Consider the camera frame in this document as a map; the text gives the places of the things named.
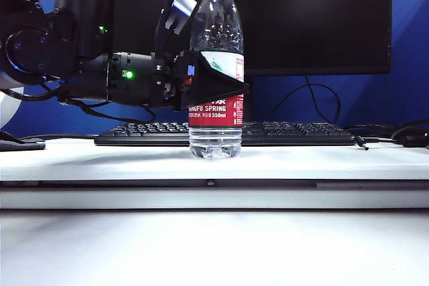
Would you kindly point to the black computer monitor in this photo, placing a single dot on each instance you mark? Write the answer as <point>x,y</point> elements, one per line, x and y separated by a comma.
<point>318,31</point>

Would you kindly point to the black monitor stand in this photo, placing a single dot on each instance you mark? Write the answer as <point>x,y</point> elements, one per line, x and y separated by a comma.
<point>248,108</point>

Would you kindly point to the black Logitech computer mouse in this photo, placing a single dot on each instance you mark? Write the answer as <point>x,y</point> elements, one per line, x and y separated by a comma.
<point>414,141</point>

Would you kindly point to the white rounded plastic stand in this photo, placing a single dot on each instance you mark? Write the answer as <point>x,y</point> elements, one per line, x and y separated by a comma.
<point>6,115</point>

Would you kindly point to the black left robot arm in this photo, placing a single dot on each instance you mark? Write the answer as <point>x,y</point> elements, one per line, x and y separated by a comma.
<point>83,31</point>

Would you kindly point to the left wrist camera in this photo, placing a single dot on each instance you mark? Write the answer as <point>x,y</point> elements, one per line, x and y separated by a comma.
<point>182,4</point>

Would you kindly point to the clear plastic water bottle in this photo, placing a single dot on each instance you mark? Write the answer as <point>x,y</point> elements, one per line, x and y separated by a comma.
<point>214,122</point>

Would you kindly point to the blue office partition panel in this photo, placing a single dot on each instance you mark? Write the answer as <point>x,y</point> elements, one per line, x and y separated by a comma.
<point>409,31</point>

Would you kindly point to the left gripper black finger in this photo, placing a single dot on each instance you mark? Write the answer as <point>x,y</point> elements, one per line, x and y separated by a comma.
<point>218,85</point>

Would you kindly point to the black computer keyboard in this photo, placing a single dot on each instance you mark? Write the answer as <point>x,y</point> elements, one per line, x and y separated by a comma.
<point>285,133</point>

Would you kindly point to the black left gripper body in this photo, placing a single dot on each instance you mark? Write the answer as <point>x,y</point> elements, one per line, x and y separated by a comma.
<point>174,81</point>

